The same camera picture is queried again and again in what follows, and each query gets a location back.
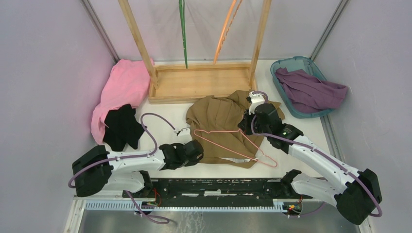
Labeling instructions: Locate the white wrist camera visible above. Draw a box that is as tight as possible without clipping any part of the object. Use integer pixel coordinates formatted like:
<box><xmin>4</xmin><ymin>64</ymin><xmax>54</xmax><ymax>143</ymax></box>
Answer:
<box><xmin>247</xmin><ymin>91</ymin><xmax>268</xmax><ymax>115</ymax></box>
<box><xmin>174</xmin><ymin>127</ymin><xmax>192</xmax><ymax>144</ymax></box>

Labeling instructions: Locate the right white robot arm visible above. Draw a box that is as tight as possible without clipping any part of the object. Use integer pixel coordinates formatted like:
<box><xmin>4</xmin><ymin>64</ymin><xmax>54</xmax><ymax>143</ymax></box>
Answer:
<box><xmin>238</xmin><ymin>103</ymin><xmax>383</xmax><ymax>225</ymax></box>

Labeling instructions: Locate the tan brown pleated skirt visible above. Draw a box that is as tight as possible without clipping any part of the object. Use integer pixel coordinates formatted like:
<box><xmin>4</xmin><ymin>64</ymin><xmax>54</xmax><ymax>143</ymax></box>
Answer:
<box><xmin>186</xmin><ymin>90</ymin><xmax>278</xmax><ymax>168</ymax></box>

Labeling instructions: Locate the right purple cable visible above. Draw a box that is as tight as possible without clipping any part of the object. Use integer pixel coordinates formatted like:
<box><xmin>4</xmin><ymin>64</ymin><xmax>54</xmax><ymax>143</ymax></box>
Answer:
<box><xmin>250</xmin><ymin>91</ymin><xmax>383</xmax><ymax>218</ymax></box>

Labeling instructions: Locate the purple garment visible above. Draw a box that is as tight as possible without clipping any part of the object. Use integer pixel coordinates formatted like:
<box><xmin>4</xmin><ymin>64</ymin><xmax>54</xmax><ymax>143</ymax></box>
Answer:
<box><xmin>275</xmin><ymin>68</ymin><xmax>348</xmax><ymax>114</ymax></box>

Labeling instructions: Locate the teal plastic bin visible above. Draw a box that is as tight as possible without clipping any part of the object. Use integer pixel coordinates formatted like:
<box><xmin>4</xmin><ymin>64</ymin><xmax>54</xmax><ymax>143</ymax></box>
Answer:
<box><xmin>270</xmin><ymin>56</ymin><xmax>347</xmax><ymax>118</ymax></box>

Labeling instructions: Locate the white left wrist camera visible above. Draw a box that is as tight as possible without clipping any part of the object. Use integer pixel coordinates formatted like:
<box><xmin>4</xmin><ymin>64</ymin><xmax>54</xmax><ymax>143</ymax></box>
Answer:
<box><xmin>174</xmin><ymin>127</ymin><xmax>192</xmax><ymax>144</ymax></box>

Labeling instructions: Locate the black garment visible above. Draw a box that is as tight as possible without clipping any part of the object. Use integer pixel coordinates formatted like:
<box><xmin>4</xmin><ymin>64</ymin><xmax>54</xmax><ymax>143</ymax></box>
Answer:
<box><xmin>103</xmin><ymin>104</ymin><xmax>144</xmax><ymax>151</ymax></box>

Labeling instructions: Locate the pink garment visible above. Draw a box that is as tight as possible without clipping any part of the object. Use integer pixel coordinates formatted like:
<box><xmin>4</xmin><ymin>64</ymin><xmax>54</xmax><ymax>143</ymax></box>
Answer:
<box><xmin>91</xmin><ymin>59</ymin><xmax>151</xmax><ymax>145</ymax></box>

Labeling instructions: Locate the orange wavy hanger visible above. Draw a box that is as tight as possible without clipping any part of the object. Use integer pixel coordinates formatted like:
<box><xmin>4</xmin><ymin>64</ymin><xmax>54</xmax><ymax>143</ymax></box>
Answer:
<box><xmin>212</xmin><ymin>0</ymin><xmax>243</xmax><ymax>64</ymax></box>

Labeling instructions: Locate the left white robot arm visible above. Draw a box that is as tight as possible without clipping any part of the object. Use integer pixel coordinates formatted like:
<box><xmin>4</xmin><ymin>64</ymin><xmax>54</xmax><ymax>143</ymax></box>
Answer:
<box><xmin>68</xmin><ymin>140</ymin><xmax>204</xmax><ymax>198</ymax></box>

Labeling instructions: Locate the green hanger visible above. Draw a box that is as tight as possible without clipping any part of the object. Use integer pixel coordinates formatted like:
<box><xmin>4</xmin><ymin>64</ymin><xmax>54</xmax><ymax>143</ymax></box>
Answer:
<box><xmin>178</xmin><ymin>0</ymin><xmax>188</xmax><ymax>69</ymax></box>

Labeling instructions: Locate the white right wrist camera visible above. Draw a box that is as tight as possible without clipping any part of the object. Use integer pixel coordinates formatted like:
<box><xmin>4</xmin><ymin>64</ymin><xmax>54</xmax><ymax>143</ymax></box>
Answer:
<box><xmin>247</xmin><ymin>91</ymin><xmax>268</xmax><ymax>115</ymax></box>

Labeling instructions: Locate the pink thin hanger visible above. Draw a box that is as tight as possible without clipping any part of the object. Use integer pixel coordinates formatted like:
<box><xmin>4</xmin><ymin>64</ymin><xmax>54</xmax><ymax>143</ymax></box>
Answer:
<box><xmin>193</xmin><ymin>129</ymin><xmax>278</xmax><ymax>169</ymax></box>

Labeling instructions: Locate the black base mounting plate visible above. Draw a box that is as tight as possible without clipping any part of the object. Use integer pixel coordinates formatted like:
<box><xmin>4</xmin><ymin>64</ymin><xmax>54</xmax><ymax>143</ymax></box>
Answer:
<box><xmin>132</xmin><ymin>178</ymin><xmax>310</xmax><ymax>207</ymax></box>

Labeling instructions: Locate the wooden clothes rack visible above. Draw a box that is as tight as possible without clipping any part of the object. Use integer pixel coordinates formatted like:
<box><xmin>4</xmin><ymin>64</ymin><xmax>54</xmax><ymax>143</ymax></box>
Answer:
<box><xmin>119</xmin><ymin>0</ymin><xmax>272</xmax><ymax>104</ymax></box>

